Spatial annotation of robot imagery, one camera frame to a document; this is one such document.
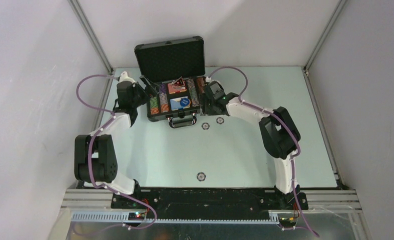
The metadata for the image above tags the triangular dealer button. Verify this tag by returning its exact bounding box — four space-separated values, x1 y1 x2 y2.
171 77 186 88

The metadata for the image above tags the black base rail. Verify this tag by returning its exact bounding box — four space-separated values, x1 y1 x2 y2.
111 187 308 221

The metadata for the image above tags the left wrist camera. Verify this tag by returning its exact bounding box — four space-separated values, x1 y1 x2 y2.
119 71 136 84

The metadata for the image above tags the poker chip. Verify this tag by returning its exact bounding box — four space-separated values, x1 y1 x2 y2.
196 172 206 182
216 117 225 125
201 122 210 130

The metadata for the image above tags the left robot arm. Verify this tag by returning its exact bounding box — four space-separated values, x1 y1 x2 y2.
74 71 159 208

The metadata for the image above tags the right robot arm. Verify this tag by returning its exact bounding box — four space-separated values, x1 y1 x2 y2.
200 80 301 209

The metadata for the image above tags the blue playing card box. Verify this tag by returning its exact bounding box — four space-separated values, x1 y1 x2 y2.
170 96 189 111

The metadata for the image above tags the red playing card box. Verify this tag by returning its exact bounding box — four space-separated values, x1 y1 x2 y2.
167 83 187 95

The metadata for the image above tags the blue round button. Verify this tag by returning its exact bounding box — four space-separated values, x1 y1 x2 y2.
179 97 191 108

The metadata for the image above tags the poker chip front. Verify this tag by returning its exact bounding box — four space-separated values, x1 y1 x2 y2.
196 172 206 182

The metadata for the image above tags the black poker set case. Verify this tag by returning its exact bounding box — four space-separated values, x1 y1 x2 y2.
134 35 206 129

